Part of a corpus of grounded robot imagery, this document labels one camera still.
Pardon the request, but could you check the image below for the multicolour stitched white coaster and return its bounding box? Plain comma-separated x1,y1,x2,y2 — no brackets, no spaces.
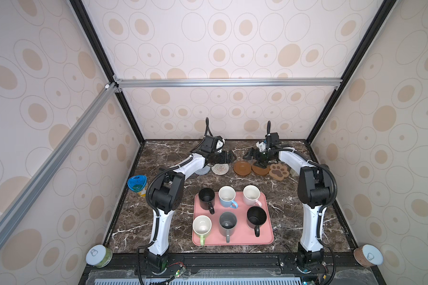
211,164,229,176

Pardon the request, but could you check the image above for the round brown wooden coaster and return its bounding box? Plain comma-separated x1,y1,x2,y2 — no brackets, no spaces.
252,165,270,176

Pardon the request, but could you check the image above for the brown paw shaped coaster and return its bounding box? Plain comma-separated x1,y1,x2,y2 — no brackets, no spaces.
268,163,290,181

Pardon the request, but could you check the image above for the light blue mug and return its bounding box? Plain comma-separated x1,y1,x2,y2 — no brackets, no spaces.
218,186,238,209

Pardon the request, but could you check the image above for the pink white mug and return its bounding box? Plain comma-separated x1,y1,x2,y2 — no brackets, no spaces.
243,185,263,208

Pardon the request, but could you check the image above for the light blue woven coaster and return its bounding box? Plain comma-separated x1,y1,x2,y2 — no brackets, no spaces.
195,166,211,175

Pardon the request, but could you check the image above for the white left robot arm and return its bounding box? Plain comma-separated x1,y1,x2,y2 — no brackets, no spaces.
138,135,236,273

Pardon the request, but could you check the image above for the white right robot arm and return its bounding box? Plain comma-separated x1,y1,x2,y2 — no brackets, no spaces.
243,131,338,273

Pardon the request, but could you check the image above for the blue lidded white cup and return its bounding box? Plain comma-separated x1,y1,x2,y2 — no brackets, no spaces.
127,175,148,197

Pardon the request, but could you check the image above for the black mug back left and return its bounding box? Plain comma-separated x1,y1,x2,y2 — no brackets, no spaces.
199,188,215,215

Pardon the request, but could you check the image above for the black mug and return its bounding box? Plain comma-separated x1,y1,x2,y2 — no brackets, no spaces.
199,188,215,215
247,206,267,237

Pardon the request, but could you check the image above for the black mug front right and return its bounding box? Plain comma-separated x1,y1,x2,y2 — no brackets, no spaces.
247,206,267,237

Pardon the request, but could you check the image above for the grey mug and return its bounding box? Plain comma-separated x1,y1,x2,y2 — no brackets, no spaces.
219,211,237,243

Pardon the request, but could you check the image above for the pink tray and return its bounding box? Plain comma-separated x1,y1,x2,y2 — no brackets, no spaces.
194,192,274,246

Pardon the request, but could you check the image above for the green white mug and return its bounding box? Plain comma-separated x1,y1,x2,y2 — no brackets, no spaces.
192,215,212,247

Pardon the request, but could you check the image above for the aluminium back crossbar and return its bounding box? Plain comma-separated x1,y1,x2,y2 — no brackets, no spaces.
105,77,342,91

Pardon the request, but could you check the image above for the brown can white lid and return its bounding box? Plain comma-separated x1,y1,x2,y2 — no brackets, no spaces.
353,245,384,268

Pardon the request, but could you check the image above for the green jar white lid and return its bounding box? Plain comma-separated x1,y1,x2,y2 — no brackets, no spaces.
86,245,112,268

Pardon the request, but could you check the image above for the aluminium left side bar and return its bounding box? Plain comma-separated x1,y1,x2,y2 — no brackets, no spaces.
0,82,118,250

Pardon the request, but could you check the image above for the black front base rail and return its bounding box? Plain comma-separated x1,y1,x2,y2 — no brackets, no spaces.
79,252,385,285

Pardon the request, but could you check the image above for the black right corner post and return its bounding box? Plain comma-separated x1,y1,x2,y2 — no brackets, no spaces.
306,0,397,146

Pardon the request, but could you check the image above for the black corner frame post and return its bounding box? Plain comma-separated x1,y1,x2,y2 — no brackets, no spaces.
69,0,146,145

